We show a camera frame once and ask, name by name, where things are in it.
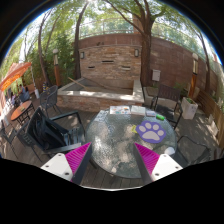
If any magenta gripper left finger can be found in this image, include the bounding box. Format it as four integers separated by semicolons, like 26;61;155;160
42;143;92;185

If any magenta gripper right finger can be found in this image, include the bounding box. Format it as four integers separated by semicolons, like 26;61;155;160
133;143;182;185

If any purple paw print mousepad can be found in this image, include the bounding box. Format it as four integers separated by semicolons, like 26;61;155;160
136;121;166;143

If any black chair right front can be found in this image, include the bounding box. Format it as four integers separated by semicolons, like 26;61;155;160
173;135;211;168

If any black patio chair left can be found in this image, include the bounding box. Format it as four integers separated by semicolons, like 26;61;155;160
16;107;85;155

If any green small object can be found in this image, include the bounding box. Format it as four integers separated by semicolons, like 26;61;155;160
156;114;165;120

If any round glass patio table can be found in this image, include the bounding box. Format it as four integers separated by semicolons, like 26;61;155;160
86;109;177;179

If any white booklet right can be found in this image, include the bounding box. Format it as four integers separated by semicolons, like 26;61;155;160
131;106;146;115

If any white booklet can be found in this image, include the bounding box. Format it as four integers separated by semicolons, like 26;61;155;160
110;106;131;114
131;106;146;115

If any dark chair behind table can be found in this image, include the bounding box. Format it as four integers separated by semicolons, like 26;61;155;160
150;84;183;128

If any white booklet left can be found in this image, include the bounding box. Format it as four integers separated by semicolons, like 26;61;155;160
110;106;131;114

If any white square planter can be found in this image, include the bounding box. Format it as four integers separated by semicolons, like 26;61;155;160
181;97;198;120

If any grey metal chair far left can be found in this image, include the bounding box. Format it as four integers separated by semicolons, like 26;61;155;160
40;85;59;111

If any round wooden side table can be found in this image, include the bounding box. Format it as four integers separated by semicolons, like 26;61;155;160
11;100;33;121

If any stone raised fountain basin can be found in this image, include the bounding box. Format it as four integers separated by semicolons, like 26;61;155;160
57;78;144;112

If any orange patio umbrella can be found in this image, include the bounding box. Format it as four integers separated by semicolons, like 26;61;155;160
0;62;32;91

